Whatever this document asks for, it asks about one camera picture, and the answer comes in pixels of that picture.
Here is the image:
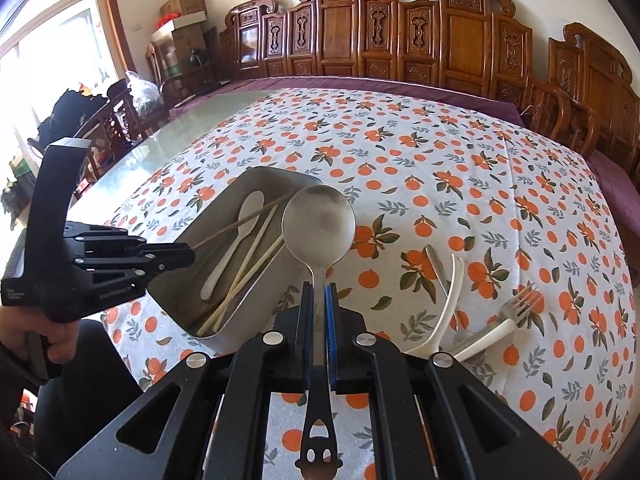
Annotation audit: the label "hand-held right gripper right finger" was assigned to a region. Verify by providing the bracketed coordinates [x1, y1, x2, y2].
[325, 282, 582, 480]

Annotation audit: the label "long purple sofa cushion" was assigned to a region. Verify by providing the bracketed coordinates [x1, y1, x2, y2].
[170, 76, 522, 126]

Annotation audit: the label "black desk lamp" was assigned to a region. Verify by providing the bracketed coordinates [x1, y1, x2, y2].
[187, 47, 209, 87]

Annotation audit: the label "purple armchair cushion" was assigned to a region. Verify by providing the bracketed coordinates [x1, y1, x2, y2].
[587, 152, 640, 242]

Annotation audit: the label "carved wooden armchair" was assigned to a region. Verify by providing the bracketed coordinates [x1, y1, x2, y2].
[530, 22, 640, 191]

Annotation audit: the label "white plastic curved utensil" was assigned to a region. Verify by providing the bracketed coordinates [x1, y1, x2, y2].
[405, 254, 464, 356]

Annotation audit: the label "brown wooden chopstick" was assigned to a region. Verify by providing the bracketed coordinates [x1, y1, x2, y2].
[192, 195, 297, 252]

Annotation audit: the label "cream chopstick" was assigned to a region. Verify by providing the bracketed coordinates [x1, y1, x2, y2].
[197, 204, 279, 336]
[210, 236, 287, 336]

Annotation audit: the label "brown cardboard box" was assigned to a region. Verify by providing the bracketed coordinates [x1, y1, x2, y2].
[160, 0, 207, 17]

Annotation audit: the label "large cardboard box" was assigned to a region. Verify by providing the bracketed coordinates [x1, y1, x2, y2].
[170, 25, 207, 77]

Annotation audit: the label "white plastic spoon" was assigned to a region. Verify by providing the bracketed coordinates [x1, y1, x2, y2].
[201, 191, 265, 302]

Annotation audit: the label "small metal spoon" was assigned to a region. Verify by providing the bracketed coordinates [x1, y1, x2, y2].
[425, 245, 451, 297]

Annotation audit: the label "clear plastic bag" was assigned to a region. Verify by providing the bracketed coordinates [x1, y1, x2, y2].
[125, 70, 167, 117]

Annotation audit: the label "metal fork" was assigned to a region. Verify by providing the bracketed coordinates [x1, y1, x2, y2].
[452, 282, 546, 361]

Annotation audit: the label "black bag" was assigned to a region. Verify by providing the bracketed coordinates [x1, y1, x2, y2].
[37, 87, 108, 147]

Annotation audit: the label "person's left hand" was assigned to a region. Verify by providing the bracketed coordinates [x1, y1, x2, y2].
[0, 305, 81, 366]

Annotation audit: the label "carved wooden sofa bench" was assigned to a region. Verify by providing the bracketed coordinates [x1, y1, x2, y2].
[217, 0, 571, 128]

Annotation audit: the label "person's dark pants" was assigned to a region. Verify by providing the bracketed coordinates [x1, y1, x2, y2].
[30, 320, 147, 471]

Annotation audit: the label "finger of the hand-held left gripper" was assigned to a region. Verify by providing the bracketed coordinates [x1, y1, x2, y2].
[65, 222, 197, 266]
[75, 259, 194, 285]

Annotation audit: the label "white flat box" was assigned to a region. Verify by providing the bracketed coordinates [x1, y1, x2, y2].
[150, 10, 207, 42]

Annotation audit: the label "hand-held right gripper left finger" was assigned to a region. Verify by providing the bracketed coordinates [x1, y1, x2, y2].
[55, 282, 317, 480]

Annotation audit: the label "large metal spoon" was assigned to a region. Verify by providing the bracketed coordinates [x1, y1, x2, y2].
[281, 185, 357, 480]

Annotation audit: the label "carved wooden dining chair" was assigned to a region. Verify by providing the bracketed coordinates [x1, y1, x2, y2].
[75, 80, 162, 181]
[25, 125, 101, 202]
[145, 42, 211, 107]

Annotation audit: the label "rectangular metal box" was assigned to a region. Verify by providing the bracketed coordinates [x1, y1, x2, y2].
[147, 166, 325, 356]

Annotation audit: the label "orange fruit print tablecloth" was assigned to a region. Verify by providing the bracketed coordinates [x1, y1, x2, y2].
[100, 87, 640, 480]

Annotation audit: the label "wooden door frame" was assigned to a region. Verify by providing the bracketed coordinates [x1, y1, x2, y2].
[97, 0, 134, 79]

